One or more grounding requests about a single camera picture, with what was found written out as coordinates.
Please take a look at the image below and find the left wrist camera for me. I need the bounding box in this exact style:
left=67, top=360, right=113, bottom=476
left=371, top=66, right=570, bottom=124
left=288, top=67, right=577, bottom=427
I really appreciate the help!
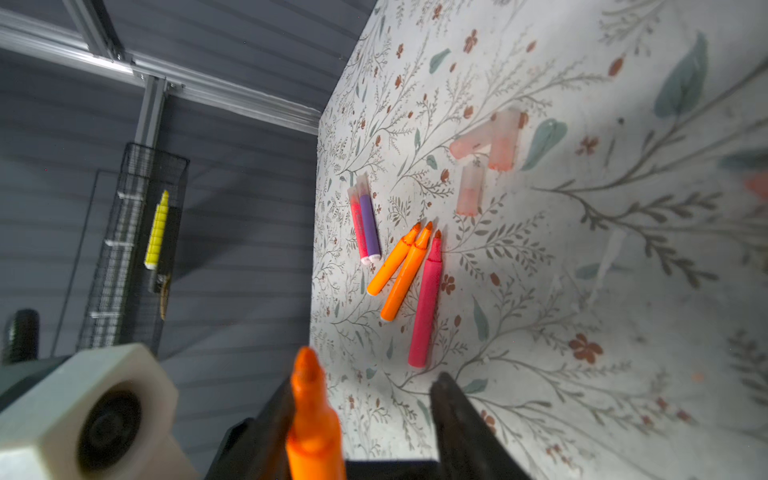
left=1, top=343, right=200, bottom=479

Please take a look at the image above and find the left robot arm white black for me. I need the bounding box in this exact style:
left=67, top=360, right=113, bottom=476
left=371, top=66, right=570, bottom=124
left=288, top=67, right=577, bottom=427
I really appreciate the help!
left=1, top=309, right=67, bottom=411

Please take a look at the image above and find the orange marker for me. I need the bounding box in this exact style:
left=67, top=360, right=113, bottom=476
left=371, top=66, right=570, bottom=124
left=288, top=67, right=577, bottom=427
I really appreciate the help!
left=366, top=223, right=421, bottom=296
left=285, top=346, right=347, bottom=480
left=380, top=222, right=433, bottom=321

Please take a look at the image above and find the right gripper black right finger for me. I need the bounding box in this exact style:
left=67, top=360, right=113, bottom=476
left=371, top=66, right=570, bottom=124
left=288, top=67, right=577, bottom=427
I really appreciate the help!
left=429, top=372, right=529, bottom=480

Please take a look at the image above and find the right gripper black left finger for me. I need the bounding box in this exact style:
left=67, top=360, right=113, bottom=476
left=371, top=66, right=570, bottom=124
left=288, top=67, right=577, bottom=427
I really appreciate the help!
left=204, top=378, right=295, bottom=480

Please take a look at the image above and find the purple marker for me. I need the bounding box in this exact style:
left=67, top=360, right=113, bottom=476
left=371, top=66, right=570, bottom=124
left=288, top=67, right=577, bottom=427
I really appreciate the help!
left=356, top=174, right=381, bottom=263

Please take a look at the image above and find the black wire mesh basket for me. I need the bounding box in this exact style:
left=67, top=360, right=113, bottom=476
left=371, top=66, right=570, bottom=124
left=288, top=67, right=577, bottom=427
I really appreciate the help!
left=74, top=142, right=190, bottom=353

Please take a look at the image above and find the pink marker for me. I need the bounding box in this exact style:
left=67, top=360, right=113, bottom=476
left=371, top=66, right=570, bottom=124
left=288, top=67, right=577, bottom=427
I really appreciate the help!
left=408, top=230, right=442, bottom=369
left=348, top=187, right=371, bottom=265

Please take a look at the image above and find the yellow marker in basket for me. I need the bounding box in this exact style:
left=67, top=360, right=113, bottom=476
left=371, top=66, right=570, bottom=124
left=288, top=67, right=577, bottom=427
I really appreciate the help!
left=144, top=190, right=170, bottom=270

